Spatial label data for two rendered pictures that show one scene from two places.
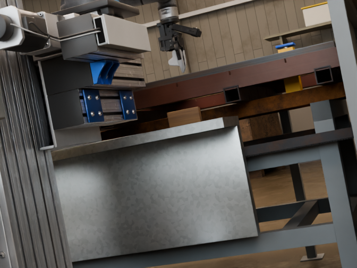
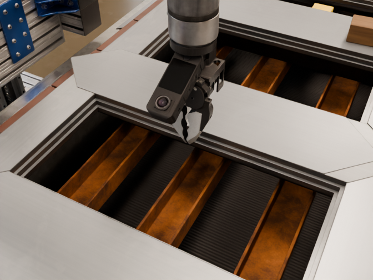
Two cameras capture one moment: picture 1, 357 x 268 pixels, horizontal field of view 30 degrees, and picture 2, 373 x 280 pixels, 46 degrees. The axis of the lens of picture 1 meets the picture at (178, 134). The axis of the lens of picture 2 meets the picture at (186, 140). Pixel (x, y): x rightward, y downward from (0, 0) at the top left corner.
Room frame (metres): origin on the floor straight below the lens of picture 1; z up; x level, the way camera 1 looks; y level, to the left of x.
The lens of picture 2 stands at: (2.68, -0.64, 1.45)
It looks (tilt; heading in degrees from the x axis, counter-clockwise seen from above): 44 degrees down; 99
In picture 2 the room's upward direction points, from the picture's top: straight up
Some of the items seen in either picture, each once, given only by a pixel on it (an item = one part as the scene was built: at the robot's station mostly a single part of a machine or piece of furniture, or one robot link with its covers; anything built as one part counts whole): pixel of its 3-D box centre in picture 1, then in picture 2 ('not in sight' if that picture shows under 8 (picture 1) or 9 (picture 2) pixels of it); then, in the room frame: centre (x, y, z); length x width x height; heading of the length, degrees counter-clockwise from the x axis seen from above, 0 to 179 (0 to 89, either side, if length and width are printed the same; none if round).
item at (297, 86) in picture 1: (291, 76); not in sight; (2.24, -0.41, 0.78); 0.05 x 0.05 x 0.19; 72
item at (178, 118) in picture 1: (185, 117); not in sight; (2.08, -0.03, 0.70); 0.10 x 0.06 x 0.05; 83
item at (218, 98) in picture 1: (173, 108); not in sight; (2.95, 0.00, 0.79); 1.56 x 0.09 x 0.06; 72
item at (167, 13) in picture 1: (168, 15); (191, 23); (2.59, -0.05, 1.13); 0.08 x 0.08 x 0.05
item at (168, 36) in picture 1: (170, 35); (194, 66); (2.60, -0.04, 1.05); 0.09 x 0.08 x 0.12; 72
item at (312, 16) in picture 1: (322, 15); not in sight; (8.90, -2.19, 1.93); 0.47 x 0.39 x 0.26; 71
